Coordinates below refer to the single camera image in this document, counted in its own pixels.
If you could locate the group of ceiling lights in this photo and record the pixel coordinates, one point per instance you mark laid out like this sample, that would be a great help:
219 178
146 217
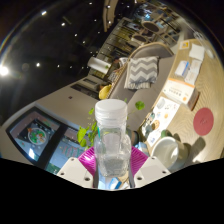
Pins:
3 70

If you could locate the person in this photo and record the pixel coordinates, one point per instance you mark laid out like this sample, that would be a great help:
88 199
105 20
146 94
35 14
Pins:
105 92
122 62

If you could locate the white paper napkin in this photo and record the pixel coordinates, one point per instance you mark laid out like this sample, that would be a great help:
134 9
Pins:
197 52

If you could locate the white folded leaflet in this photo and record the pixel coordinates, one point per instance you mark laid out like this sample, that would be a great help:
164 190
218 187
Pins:
194 74

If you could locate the small light blue carton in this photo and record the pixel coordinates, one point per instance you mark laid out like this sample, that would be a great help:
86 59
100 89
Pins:
142 149

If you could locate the small white and blue box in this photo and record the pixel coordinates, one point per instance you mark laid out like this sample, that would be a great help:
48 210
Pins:
182 69

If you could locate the white cylindrical column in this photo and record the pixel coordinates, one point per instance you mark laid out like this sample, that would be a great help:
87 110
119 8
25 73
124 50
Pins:
98 65

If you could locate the green potted plant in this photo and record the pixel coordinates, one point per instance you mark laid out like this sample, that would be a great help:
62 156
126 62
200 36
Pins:
84 135

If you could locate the clear plastic bottle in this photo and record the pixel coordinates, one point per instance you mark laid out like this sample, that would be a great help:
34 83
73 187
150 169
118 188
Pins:
112 146

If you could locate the grey zigzag pillow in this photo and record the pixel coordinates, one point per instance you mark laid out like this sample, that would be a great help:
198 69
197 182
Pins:
141 72

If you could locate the white ceramic mug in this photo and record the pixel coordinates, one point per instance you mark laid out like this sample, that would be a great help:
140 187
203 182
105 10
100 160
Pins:
168 155

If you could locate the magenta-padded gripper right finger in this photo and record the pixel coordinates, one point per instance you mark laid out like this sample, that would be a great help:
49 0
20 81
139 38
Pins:
151 170

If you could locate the yellow card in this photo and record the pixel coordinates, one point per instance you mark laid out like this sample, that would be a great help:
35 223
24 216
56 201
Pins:
184 45

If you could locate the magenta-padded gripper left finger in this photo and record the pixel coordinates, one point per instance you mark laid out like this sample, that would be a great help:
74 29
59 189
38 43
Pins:
76 171

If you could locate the group of round-backed chairs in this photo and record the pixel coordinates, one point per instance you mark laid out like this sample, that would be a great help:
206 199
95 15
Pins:
150 26

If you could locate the flat round red coaster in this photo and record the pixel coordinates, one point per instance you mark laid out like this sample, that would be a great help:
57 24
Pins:
203 121

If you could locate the grey curved sofa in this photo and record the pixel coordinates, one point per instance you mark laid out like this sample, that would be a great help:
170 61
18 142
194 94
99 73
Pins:
146 100

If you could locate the printed paper leaflet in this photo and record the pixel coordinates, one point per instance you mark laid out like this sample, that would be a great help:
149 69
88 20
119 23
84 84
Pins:
163 116

